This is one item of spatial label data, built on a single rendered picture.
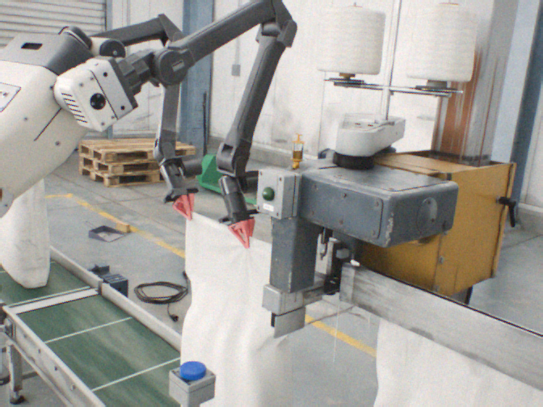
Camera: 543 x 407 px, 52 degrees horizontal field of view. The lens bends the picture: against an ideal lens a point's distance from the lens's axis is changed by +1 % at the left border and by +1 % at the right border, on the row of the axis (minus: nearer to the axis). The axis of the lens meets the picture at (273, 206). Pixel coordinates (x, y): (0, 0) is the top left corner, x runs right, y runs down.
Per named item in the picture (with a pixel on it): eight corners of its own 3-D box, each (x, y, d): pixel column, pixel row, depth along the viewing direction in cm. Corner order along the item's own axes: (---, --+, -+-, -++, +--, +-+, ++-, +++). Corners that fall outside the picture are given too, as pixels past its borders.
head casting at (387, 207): (266, 283, 123) (275, 152, 115) (337, 262, 139) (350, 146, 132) (375, 337, 102) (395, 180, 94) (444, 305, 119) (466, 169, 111)
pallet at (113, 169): (78, 162, 695) (78, 151, 692) (162, 157, 777) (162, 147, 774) (111, 175, 637) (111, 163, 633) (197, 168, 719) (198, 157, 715)
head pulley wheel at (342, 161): (323, 163, 121) (325, 152, 121) (349, 160, 127) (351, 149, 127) (355, 170, 115) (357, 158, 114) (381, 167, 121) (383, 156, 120)
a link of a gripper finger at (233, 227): (268, 242, 152) (258, 210, 153) (249, 246, 147) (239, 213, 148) (253, 248, 156) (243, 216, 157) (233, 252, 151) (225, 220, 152)
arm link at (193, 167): (153, 151, 181) (160, 143, 174) (186, 144, 187) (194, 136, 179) (164, 185, 180) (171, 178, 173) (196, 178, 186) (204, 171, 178)
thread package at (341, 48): (301, 73, 143) (307, 2, 138) (343, 76, 154) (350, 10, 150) (351, 77, 131) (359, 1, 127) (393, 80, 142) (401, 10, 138)
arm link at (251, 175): (216, 150, 152) (236, 157, 147) (247, 148, 160) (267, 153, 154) (214, 192, 156) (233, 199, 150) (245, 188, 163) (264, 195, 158)
